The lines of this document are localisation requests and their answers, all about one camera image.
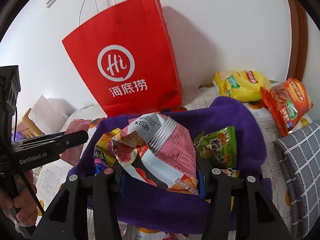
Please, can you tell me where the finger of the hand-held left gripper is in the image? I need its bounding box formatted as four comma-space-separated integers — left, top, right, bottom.
11, 130, 89, 155

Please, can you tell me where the yellow chips bag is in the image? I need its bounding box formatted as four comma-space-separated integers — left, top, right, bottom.
213, 70, 272, 102

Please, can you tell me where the orange chips bag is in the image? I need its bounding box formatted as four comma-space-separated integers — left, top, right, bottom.
260, 78, 313, 137

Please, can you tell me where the blue cookie packet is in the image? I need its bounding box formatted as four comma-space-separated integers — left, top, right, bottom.
94, 162, 108, 176

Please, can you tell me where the brown wooden door frame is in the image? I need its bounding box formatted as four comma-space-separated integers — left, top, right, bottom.
285, 0, 308, 85

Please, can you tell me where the pink white strip packet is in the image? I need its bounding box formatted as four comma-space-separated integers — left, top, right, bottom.
164, 232, 190, 240

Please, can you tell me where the green snack packet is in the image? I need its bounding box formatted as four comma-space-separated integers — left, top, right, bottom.
192, 126, 237, 170

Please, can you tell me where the purple fabric basket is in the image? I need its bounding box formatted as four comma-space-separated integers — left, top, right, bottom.
67, 96, 272, 230

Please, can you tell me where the grey checked folded cloth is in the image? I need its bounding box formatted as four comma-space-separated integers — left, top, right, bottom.
273, 121, 320, 240

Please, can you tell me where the person's left hand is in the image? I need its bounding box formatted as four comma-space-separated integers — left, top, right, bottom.
0, 170, 45, 228

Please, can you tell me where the wooden headboard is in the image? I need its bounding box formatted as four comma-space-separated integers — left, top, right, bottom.
15, 109, 32, 138

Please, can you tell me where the red paper bag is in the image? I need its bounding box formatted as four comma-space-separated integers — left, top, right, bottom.
62, 0, 183, 118

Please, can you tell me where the white shopping bag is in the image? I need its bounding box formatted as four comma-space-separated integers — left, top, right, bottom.
28, 95, 73, 135

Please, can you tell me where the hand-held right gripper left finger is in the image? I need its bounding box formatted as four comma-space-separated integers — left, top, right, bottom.
31, 162, 125, 240

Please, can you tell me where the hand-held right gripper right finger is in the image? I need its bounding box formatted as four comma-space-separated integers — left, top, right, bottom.
197, 155, 292, 240

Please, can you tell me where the pink and yellow snack bag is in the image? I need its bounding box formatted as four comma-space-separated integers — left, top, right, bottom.
94, 129, 123, 168

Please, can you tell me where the pink cartoon snack bag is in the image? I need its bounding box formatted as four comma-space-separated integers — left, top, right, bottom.
111, 114, 200, 195

